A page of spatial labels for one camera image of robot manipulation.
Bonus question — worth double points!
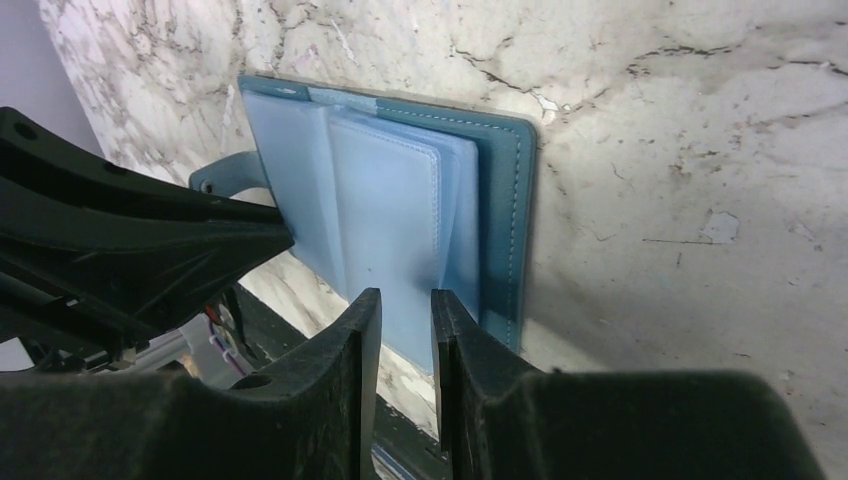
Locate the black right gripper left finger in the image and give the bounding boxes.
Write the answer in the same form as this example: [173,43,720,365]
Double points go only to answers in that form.
[1,288,382,479]

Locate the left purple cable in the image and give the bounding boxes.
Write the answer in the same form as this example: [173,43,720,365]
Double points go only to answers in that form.
[206,321,248,378]

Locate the blue card holder wallet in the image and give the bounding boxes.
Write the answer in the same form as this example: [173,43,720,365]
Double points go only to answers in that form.
[188,74,539,376]

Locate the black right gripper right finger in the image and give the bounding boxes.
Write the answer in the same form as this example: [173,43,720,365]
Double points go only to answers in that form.
[431,290,824,479]

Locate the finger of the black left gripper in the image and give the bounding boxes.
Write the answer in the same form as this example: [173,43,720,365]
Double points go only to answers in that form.
[1,107,283,225]
[1,180,293,345]

